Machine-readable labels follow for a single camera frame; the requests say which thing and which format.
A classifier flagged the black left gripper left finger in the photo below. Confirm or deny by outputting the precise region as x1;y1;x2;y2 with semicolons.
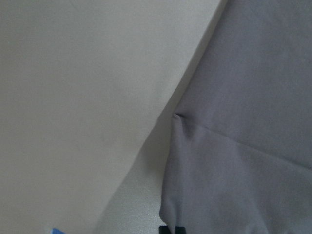
158;226;170;234

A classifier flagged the dark brown t-shirt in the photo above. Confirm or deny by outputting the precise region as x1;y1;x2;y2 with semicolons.
159;0;312;234

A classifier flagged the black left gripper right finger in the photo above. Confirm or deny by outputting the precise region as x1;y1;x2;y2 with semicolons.
175;227;186;234

